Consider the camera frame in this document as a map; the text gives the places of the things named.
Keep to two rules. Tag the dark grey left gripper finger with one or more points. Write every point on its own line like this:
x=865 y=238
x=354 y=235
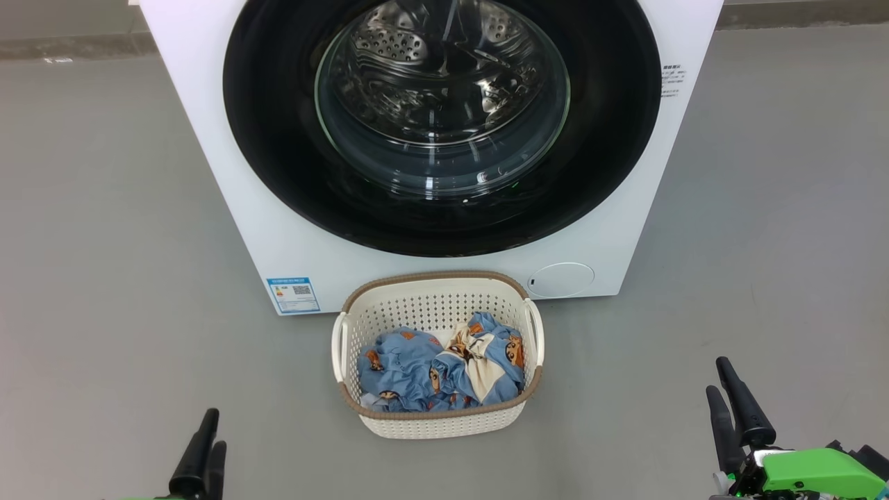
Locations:
x=216 y=479
x=194 y=465

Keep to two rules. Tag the round black glass washer door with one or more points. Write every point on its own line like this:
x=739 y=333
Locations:
x=278 y=139

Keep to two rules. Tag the small printed text sticker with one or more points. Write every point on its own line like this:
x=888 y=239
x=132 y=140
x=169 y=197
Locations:
x=672 y=80

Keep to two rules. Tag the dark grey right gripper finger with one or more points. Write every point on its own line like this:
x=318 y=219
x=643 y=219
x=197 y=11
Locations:
x=753 y=427
x=726 y=437

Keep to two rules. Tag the blue and cream cartoon garment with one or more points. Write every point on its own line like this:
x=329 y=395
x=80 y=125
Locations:
x=486 y=361

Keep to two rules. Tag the white front-load washing machine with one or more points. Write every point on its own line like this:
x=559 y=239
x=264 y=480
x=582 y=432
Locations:
x=278 y=264

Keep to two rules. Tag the blue cartoon print trousers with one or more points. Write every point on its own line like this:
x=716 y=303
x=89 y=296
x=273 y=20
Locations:
x=399 y=368

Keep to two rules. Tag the stainless steel washing machine drum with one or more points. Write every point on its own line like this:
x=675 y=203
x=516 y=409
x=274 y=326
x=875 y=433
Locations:
x=389 y=42

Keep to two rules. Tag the cream perforated laundry basket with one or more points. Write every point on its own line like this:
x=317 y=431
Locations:
x=430 y=305

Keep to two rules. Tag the blue energy label sticker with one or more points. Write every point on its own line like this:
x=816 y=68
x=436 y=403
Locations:
x=293 y=296

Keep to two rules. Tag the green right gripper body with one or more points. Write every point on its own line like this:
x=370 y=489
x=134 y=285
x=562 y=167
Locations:
x=812 y=472

